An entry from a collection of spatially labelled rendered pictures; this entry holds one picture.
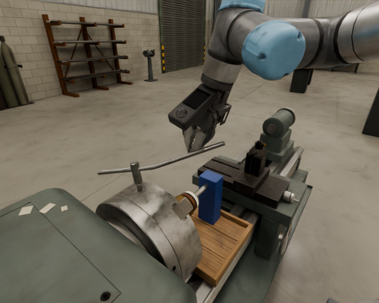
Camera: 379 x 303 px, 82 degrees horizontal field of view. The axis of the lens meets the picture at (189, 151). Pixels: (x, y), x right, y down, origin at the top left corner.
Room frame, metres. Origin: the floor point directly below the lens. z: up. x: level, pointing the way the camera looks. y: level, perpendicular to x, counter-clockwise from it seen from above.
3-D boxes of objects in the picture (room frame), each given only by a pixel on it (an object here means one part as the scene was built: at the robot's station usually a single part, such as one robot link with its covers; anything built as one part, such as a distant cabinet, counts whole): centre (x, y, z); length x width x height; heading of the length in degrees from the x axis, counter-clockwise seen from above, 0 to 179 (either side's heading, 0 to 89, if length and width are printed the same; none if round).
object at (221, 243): (0.66, -0.03, 0.88); 0.36 x 0.30 x 0.04; 53
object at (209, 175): (0.73, -0.09, 1.00); 0.08 x 0.06 x 0.23; 53
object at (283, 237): (0.84, -0.47, 0.73); 0.27 x 0.12 x 0.27; 143
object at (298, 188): (0.97, -0.31, 0.89); 0.53 x 0.30 x 0.06; 53
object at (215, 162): (0.94, -0.27, 0.95); 0.43 x 0.18 x 0.04; 53
